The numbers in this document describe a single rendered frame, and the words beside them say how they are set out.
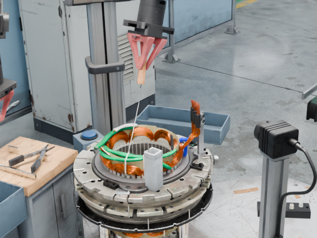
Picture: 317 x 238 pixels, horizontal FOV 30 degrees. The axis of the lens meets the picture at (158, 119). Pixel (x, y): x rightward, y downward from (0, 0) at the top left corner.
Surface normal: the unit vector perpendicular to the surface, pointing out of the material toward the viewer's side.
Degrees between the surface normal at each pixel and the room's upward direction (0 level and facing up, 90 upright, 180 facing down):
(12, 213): 90
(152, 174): 90
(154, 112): 90
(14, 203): 90
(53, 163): 0
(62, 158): 0
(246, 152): 0
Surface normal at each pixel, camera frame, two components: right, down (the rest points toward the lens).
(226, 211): -0.03, -0.90
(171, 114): -0.33, 0.41
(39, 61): -0.63, 0.35
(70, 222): 0.88, 0.18
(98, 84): 0.25, 0.41
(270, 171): -0.90, 0.21
